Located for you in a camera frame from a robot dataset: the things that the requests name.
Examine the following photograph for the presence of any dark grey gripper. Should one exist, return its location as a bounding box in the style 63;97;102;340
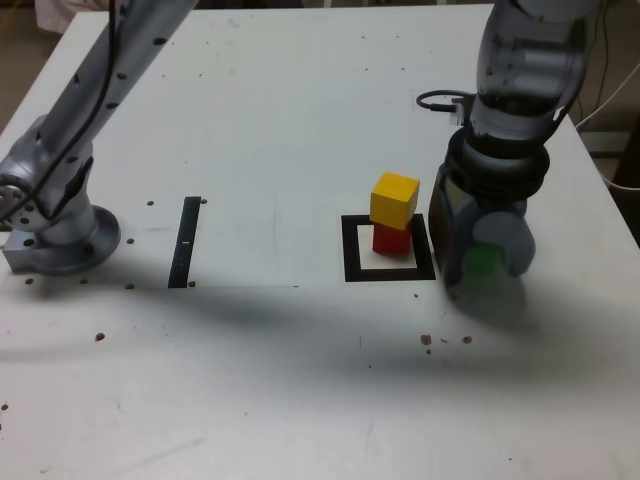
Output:
430;163;539;301

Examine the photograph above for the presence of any green cube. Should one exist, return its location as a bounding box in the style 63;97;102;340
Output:
460;244;508;284

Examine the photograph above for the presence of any red cube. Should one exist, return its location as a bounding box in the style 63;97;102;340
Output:
372;222;412;256

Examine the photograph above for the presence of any yellow cube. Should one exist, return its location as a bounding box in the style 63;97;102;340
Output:
369;172;420;231

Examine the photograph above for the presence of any black tape square outline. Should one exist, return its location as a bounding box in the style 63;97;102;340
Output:
340;213;437;284

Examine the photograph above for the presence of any black tape strip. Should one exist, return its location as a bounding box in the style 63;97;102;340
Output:
167;196;202;290

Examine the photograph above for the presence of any small white camera mount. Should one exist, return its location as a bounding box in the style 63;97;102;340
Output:
449;97;476;127

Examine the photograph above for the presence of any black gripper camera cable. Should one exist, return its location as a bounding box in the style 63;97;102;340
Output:
414;89;474;114

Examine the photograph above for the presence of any white floor cable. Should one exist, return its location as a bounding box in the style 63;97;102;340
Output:
595;163;640;192

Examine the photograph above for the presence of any thin black hanging cable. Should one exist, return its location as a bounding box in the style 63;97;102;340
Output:
574;0;610;124

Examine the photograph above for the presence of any white hanging cable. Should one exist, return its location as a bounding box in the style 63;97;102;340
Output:
573;63;640;131

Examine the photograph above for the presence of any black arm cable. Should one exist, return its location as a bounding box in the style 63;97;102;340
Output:
0;0;119;224

